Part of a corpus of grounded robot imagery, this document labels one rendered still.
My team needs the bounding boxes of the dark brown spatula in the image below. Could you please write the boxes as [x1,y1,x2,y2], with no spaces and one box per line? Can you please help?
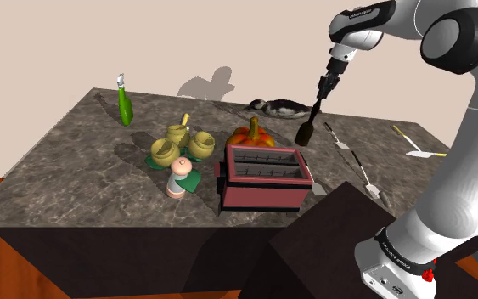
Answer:
[294,95,323,148]

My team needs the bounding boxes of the black and white duck figure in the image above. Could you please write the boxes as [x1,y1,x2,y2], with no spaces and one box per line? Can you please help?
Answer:
[248,98,312,121]

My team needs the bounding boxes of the orange pumpkin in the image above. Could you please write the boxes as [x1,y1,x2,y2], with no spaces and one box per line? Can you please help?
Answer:
[225,116,277,149]

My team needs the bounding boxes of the red toaster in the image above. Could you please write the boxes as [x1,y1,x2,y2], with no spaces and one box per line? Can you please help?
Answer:
[214,143,315,217]

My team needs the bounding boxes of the dark robot stand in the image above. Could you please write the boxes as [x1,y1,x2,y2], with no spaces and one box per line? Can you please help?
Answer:
[238,180,478,299]

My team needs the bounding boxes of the yellow pots on green leaves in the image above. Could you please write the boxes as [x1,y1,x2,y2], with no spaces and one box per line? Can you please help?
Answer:
[144,112,217,194]

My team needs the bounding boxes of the pink and grey pepper mill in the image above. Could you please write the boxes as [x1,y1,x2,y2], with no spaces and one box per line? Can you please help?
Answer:
[165,156,194,200]

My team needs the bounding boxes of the green bottle with white top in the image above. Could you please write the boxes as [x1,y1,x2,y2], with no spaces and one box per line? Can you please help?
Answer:
[115,73,135,127]

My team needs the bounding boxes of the black handled silver spatula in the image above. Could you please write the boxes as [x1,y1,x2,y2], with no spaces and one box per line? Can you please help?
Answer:
[323,121,351,151]

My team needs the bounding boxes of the yellow and white handled spatula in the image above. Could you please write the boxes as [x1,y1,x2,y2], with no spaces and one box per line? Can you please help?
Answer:
[391,124,447,160]

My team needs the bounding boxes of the black handled silver spoon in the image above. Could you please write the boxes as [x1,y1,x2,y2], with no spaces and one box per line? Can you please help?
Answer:
[350,150,381,200]

